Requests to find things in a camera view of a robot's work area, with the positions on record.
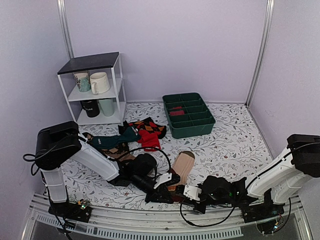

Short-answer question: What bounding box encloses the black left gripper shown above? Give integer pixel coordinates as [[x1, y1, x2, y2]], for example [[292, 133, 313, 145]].
[[132, 174, 173, 205]]

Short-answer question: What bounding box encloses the beige striped sock pair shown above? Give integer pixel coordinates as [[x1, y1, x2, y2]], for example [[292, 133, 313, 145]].
[[168, 151, 195, 203]]

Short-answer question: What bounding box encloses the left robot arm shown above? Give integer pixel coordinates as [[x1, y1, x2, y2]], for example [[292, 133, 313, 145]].
[[34, 121, 175, 217]]

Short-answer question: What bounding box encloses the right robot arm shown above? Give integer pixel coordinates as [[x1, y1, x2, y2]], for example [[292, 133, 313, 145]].
[[194, 134, 320, 218]]

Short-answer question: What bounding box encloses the brown tan sock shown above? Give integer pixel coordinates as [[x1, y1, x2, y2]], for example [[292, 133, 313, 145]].
[[108, 153, 136, 165]]

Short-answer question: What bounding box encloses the red santa sock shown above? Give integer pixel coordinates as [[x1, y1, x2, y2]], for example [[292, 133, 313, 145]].
[[137, 129, 161, 152]]

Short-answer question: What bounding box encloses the brown argyle sock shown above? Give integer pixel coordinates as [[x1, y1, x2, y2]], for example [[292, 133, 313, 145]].
[[83, 132, 130, 156]]

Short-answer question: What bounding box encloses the dark green sock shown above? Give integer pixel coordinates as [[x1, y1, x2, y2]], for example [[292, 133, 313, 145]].
[[91, 127, 141, 150]]

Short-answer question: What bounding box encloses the black orange argyle sock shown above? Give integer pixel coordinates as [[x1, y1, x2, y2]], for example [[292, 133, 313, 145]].
[[118, 117, 167, 139]]

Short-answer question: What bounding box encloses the green divided organizer tray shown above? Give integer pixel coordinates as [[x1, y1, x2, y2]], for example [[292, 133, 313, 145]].
[[162, 92, 216, 139]]

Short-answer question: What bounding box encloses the red rolled sock in tray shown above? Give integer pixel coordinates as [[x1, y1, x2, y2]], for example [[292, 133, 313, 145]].
[[169, 106, 185, 116]]

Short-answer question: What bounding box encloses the pale green mug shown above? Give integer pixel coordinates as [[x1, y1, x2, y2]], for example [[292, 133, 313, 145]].
[[98, 98, 115, 117]]

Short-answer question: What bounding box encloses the black mug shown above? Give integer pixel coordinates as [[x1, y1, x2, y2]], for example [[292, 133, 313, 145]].
[[80, 99, 100, 118]]

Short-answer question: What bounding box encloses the cream white mug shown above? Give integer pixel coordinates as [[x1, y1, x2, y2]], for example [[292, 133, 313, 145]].
[[89, 72, 110, 95]]

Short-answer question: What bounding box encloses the white shelf unit black top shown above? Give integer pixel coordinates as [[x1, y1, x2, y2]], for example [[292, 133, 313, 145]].
[[57, 52, 127, 126]]

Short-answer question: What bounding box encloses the teal patterned mug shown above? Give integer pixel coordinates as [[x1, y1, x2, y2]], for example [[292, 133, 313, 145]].
[[73, 71, 91, 93]]

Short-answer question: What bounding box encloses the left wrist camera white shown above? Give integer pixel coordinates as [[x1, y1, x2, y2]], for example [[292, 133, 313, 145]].
[[153, 172, 181, 189]]

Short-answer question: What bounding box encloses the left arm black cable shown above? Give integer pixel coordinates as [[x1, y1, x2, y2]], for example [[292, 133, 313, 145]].
[[22, 146, 173, 176]]

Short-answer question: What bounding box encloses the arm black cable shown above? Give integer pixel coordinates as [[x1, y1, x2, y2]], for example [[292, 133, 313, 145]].
[[179, 142, 320, 227], [22, 146, 173, 176]]

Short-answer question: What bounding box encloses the aluminium front rail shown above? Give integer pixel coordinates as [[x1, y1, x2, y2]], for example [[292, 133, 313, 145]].
[[21, 193, 313, 240]]

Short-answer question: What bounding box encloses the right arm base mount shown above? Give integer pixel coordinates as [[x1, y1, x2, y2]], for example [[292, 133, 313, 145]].
[[240, 202, 285, 223]]

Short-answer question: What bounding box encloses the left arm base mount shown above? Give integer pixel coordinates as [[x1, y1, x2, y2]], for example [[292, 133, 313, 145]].
[[48, 199, 92, 223]]

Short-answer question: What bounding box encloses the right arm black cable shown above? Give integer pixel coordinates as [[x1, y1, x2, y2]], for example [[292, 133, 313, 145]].
[[179, 142, 320, 227]]

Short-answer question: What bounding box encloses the left aluminium corner post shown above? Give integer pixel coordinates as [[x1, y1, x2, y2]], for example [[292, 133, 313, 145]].
[[56, 0, 74, 59]]

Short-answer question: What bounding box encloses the aluminium corner post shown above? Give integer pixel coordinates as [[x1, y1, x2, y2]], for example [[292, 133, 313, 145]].
[[245, 0, 275, 109], [56, 0, 74, 59]]

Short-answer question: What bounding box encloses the right aluminium corner post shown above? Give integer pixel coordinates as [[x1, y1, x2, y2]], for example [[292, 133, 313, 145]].
[[245, 0, 275, 109]]

